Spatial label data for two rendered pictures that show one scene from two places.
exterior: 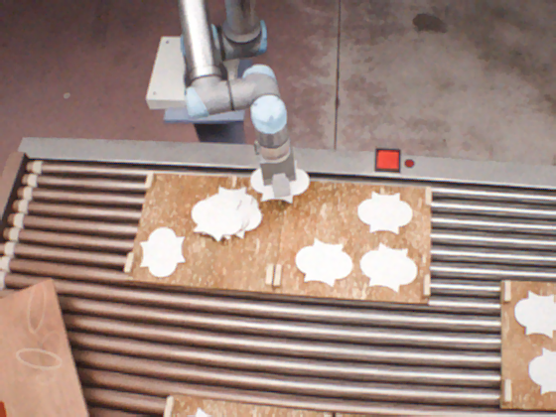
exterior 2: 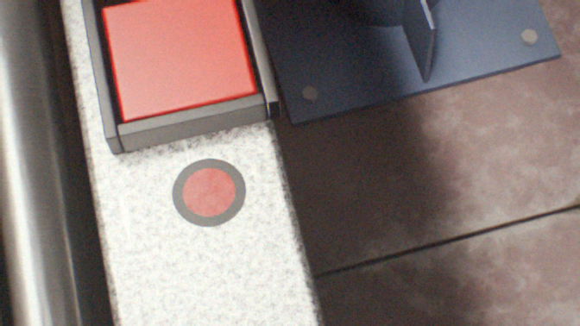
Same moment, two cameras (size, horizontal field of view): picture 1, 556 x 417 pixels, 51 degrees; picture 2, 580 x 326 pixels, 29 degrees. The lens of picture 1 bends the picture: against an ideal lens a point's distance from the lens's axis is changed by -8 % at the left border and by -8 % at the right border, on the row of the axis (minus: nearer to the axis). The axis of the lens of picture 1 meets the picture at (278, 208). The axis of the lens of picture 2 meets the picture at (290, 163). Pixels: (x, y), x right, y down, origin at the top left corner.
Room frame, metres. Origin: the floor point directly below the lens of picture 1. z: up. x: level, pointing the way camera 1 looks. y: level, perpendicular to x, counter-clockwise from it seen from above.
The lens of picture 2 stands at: (0.93, -0.59, 1.36)
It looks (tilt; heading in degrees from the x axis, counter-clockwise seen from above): 65 degrees down; 66
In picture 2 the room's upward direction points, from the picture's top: 6 degrees counter-clockwise
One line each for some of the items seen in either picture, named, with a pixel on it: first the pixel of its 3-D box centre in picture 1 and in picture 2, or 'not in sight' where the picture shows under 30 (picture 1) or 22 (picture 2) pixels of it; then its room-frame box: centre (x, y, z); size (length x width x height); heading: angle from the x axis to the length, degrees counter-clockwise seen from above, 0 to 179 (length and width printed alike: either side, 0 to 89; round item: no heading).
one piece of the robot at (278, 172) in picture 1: (276, 168); not in sight; (0.86, -0.01, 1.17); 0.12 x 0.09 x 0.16; 0
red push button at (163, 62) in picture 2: (387, 160); (179, 56); (0.99, -0.34, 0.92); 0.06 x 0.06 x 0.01; 74
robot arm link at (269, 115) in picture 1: (269, 120); not in sight; (0.89, -0.02, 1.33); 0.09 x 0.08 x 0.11; 3
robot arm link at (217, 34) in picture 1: (202, 46); not in sight; (1.43, 0.15, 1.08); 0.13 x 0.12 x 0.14; 93
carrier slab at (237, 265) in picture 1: (208, 229); not in sight; (0.86, 0.20, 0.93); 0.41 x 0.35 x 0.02; 75
